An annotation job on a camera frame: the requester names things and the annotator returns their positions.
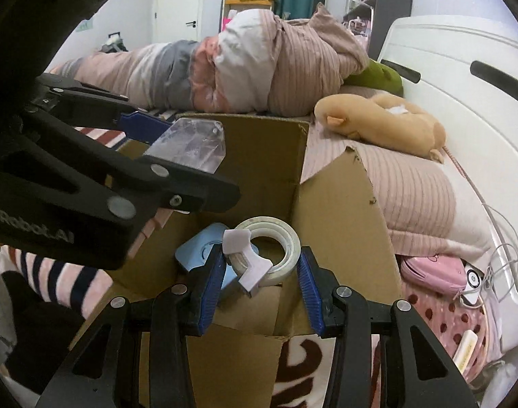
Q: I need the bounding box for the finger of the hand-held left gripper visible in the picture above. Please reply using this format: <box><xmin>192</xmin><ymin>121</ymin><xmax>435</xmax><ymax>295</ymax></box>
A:
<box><xmin>34</xmin><ymin>73</ymin><xmax>175</xmax><ymax>146</ymax></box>
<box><xmin>23</xmin><ymin>110</ymin><xmax>243</xmax><ymax>214</ymax></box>

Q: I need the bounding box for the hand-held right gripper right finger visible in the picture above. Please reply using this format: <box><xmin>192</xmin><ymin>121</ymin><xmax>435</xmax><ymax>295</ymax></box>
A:
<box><xmin>296</xmin><ymin>246</ymin><xmax>481</xmax><ymax>408</ymax></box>

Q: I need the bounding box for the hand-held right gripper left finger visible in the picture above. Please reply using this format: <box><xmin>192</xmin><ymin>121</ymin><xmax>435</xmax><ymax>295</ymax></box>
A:
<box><xmin>35</xmin><ymin>242</ymin><xmax>228</xmax><ymax>408</ymax></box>

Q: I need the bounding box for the clear plastic block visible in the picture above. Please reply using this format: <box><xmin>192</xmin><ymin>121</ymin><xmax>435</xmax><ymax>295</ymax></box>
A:
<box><xmin>143</xmin><ymin>119</ymin><xmax>227</xmax><ymax>176</ymax></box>

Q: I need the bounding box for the clear tape roll with cutter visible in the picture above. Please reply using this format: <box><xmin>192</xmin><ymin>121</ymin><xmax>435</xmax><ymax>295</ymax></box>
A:
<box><xmin>223</xmin><ymin>217</ymin><xmax>302</xmax><ymax>299</ymax></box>

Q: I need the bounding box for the brown cardboard box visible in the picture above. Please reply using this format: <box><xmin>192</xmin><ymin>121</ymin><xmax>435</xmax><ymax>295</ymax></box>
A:
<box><xmin>69</xmin><ymin>113</ymin><xmax>404</xmax><ymax>408</ymax></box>

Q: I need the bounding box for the light blue rounded device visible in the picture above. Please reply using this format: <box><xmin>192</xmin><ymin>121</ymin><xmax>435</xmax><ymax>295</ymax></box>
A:
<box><xmin>175</xmin><ymin>222</ymin><xmax>243</xmax><ymax>303</ymax></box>

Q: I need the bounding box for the pink plastic piece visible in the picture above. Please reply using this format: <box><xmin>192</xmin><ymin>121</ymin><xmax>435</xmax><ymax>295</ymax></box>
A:
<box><xmin>127</xmin><ymin>207</ymin><xmax>175</xmax><ymax>261</ymax></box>

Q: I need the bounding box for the pink black striped cloth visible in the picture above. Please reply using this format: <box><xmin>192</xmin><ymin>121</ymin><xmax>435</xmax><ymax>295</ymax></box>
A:
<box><xmin>0</xmin><ymin>245</ymin><xmax>116</xmax><ymax>320</ymax></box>

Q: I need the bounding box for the brown white printed blanket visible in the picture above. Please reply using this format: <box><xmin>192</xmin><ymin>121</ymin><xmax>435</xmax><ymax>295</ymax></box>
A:
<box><xmin>271</xmin><ymin>334</ymin><xmax>381</xmax><ymax>408</ymax></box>

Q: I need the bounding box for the dark cloth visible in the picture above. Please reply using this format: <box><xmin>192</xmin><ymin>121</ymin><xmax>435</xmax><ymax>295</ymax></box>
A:
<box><xmin>0</xmin><ymin>271</ymin><xmax>87</xmax><ymax>397</ymax></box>

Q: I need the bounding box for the pink pouch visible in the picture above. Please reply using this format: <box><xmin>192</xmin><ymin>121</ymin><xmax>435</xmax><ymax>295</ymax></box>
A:
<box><xmin>400</xmin><ymin>254</ymin><xmax>469</xmax><ymax>296</ymax></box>

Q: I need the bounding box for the white door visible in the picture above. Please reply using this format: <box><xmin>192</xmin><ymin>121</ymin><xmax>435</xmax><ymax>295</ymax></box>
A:
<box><xmin>152</xmin><ymin>0</ymin><xmax>207</xmax><ymax>44</ymax></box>

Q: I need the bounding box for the pink polka dot cloth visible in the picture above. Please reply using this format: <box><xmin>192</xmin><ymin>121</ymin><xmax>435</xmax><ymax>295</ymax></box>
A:
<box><xmin>401</xmin><ymin>280</ymin><xmax>503</xmax><ymax>387</ymax></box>

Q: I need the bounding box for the pink striped pillow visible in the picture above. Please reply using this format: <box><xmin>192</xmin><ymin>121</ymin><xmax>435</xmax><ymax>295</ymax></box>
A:
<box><xmin>301</xmin><ymin>122</ymin><xmax>496</xmax><ymax>261</ymax></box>

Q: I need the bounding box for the rolled pink striped quilt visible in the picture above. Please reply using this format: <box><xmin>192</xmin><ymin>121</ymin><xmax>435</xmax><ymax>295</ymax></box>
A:
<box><xmin>50</xmin><ymin>2</ymin><xmax>371</xmax><ymax>118</ymax></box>

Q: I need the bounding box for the wooden cabinet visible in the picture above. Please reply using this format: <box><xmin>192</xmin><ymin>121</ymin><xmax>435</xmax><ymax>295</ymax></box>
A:
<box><xmin>220</xmin><ymin>0</ymin><xmax>273</xmax><ymax>32</ymax></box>

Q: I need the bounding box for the cream flat packet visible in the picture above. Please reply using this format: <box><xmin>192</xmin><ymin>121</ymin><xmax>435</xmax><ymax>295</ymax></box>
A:
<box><xmin>452</xmin><ymin>329</ymin><xmax>481</xmax><ymax>370</ymax></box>

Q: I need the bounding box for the small white round-lens device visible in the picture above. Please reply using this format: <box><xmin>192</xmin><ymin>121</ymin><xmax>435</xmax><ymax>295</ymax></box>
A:
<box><xmin>460</xmin><ymin>265</ymin><xmax>486</xmax><ymax>307</ymax></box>

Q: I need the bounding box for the tan plush toy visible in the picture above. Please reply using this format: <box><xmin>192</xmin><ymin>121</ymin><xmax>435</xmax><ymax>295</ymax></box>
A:
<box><xmin>314</xmin><ymin>93</ymin><xmax>448</xmax><ymax>165</ymax></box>

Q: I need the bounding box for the green pillow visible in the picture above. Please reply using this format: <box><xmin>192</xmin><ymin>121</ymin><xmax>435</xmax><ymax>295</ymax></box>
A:
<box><xmin>343</xmin><ymin>57</ymin><xmax>404</xmax><ymax>97</ymax></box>

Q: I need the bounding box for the white padded headboard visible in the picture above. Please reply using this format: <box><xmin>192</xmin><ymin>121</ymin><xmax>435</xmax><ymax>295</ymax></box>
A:
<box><xmin>375</xmin><ymin>15</ymin><xmax>518</xmax><ymax>388</ymax></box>

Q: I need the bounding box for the white cable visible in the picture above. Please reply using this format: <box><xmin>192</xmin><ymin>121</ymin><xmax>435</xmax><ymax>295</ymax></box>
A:
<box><xmin>441</xmin><ymin>147</ymin><xmax>518</xmax><ymax>307</ymax></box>

